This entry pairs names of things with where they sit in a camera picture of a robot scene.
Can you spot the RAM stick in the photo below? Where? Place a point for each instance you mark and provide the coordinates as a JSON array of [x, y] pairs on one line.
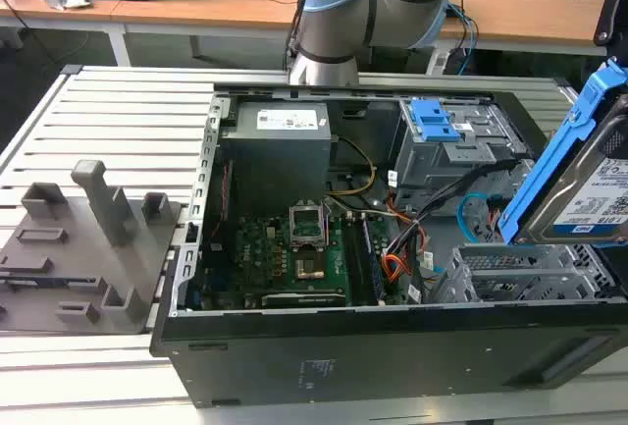
[[373, 263]]

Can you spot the black PC case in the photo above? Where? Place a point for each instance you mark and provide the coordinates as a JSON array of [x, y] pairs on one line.
[[343, 356]]

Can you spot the black graphics card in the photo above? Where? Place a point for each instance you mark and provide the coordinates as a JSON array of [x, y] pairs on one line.
[[301, 300]]

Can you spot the white power strip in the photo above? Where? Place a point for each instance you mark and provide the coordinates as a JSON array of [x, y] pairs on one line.
[[437, 63]]

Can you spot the green motherboard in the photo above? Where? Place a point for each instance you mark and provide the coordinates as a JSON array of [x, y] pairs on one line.
[[260, 258]]

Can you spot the grey metal drive cage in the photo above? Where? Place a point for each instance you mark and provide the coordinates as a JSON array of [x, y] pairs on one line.
[[441, 165]]

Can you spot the CPU socket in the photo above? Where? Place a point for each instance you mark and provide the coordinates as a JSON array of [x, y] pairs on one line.
[[310, 268]]

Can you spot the hard disk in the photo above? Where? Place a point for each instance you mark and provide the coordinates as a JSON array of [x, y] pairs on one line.
[[584, 194]]

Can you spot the grey metal disk bay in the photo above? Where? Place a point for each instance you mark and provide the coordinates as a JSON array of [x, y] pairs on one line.
[[515, 275]]

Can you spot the grey parts rack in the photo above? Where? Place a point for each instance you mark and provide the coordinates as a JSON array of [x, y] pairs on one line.
[[98, 268]]

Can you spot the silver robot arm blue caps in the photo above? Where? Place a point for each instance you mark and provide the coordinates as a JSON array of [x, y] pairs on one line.
[[338, 17]]

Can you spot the blue drive cage latch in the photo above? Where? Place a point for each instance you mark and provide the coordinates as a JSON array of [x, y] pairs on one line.
[[434, 118]]

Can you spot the grey power supply unit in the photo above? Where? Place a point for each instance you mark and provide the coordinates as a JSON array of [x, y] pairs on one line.
[[275, 160]]

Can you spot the blue part in rack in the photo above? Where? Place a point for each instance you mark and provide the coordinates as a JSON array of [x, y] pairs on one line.
[[49, 281]]

